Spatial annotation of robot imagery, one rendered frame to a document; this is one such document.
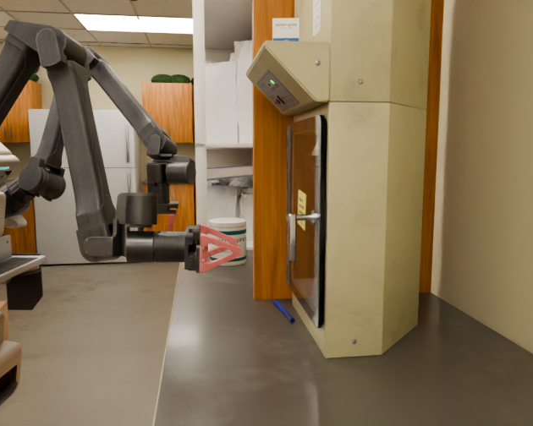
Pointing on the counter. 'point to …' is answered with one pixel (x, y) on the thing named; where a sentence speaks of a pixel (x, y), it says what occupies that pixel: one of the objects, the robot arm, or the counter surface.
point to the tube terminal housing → (371, 169)
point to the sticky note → (301, 208)
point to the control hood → (295, 71)
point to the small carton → (286, 29)
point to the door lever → (295, 231)
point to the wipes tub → (238, 226)
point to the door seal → (324, 220)
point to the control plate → (277, 91)
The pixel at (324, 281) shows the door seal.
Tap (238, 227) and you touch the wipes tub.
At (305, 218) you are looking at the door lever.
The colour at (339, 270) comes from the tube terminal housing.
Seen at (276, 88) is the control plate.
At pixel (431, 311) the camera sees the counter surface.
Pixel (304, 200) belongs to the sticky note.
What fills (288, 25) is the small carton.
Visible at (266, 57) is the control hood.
